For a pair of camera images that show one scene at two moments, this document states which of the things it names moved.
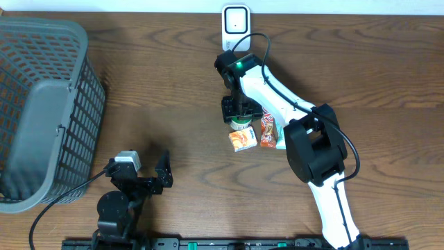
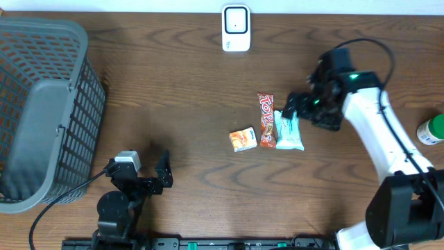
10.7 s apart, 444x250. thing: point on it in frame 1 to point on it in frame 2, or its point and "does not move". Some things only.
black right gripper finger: [227, 107] to [298, 101]
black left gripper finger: [164, 171] does not move
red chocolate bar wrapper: [268, 135] does not move
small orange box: [243, 139] does not move
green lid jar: [241, 123] to [431, 132]
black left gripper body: [147, 187] does not move
